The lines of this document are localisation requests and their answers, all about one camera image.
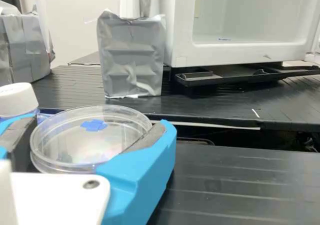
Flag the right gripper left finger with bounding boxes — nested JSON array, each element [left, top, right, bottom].
[[0, 114, 38, 161]]

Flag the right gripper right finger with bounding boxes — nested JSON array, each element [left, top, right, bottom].
[[96, 119, 178, 225]]

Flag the white incubator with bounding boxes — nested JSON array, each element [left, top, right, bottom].
[[163, 0, 320, 68]]

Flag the white pipette stand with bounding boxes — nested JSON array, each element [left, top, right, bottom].
[[0, 0, 166, 100]]

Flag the petri dish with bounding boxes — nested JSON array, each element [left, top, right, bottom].
[[29, 104, 153, 175]]

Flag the small bottle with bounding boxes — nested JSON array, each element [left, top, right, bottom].
[[0, 82, 41, 122]]

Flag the black tray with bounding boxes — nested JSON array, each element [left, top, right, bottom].
[[174, 64, 320, 94]]

